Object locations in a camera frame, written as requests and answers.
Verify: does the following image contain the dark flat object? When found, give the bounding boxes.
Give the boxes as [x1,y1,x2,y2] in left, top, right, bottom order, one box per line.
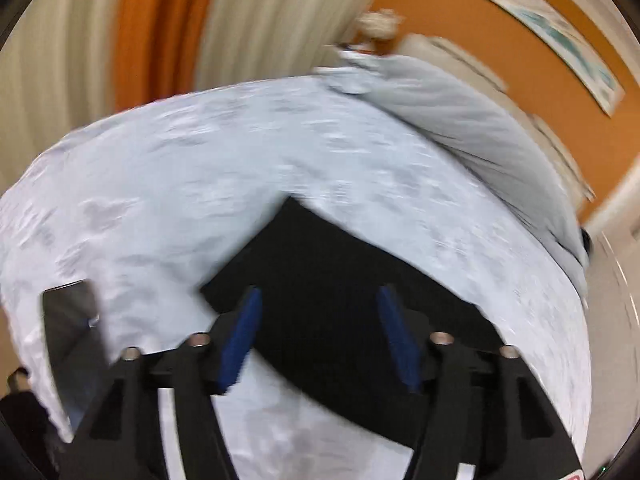
[41,279,108,426]

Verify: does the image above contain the grey duvet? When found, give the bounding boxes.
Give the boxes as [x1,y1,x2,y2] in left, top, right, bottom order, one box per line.
[314,50,591,306]

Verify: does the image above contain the black bag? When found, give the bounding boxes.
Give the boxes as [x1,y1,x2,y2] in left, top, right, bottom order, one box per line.
[0,367,66,480]

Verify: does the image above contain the butterfly printed blanket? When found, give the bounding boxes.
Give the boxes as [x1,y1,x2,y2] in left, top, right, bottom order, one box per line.
[0,76,593,480]

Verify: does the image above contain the beige padded headboard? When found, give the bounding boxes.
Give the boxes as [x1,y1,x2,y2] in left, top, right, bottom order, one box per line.
[400,34,596,201]

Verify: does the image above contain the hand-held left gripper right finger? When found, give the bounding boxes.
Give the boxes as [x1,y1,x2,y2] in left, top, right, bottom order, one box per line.
[376,284,583,480]

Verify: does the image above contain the framed wall picture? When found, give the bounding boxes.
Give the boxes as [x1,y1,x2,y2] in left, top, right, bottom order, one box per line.
[472,0,626,118]

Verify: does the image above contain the orange curtain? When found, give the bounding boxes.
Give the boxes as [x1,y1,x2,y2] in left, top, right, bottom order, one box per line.
[112,0,226,111]

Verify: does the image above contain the black pants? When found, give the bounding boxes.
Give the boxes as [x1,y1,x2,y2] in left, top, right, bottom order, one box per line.
[200,196,506,451]

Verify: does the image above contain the white curtain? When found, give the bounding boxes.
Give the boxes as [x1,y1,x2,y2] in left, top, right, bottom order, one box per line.
[192,0,396,93]
[0,0,136,196]

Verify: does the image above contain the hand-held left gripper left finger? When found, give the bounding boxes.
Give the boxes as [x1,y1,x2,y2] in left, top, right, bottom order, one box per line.
[60,286,264,480]

